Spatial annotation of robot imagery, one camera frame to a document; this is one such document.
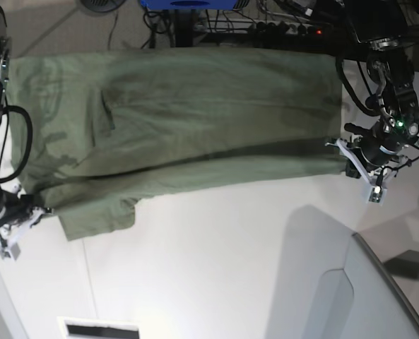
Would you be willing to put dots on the blue bin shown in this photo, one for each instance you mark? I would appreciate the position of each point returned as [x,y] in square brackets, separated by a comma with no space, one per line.
[158,5]

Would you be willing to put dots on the green t-shirt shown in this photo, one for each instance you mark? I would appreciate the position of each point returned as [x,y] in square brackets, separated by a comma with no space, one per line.
[113,128]

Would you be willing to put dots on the black power strip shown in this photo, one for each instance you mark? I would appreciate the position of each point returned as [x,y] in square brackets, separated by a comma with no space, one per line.
[289,28]

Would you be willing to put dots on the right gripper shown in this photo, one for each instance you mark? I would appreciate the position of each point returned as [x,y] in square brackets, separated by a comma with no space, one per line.
[14,208]

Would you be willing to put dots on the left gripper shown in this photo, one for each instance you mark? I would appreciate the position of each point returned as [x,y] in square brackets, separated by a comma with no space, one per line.
[382,143]

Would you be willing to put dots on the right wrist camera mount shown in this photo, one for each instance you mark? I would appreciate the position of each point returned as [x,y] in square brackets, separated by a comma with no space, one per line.
[12,231]

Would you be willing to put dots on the grey monitor edge panel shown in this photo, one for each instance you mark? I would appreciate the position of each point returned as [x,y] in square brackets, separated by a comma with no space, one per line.
[392,286]

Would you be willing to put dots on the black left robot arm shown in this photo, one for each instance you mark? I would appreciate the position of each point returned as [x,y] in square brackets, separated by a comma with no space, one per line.
[381,26]

